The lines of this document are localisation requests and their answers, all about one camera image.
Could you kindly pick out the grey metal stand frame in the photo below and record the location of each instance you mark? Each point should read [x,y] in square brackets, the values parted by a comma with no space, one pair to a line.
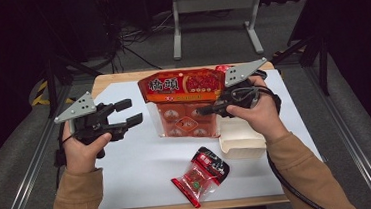
[215,2]

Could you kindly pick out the large orange seasoning packet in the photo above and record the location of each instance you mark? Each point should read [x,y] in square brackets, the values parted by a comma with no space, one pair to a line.
[181,98]

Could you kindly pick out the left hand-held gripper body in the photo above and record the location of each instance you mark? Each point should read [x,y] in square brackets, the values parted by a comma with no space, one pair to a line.
[89,123]

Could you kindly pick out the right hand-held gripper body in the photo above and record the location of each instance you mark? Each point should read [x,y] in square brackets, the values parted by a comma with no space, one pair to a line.
[239,95]

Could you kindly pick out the white compartment box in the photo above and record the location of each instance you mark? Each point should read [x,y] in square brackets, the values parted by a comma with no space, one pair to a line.
[239,140]

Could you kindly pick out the black metal stand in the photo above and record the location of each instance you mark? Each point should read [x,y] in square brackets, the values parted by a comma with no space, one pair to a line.
[50,81]
[322,60]

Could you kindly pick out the person's left hand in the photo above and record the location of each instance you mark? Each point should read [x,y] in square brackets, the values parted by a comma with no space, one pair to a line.
[82,156]

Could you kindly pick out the white paper sheet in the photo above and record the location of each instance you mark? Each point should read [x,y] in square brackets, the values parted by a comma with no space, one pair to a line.
[138,161]

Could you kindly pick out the aluminium rail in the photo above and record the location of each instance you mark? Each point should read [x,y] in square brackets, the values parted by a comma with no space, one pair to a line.
[28,177]
[361,151]

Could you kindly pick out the small red and black packet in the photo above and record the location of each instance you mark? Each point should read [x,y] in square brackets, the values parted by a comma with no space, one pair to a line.
[201,177]

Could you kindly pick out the person's right hand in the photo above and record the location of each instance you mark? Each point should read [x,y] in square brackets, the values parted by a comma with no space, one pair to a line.
[261,115]

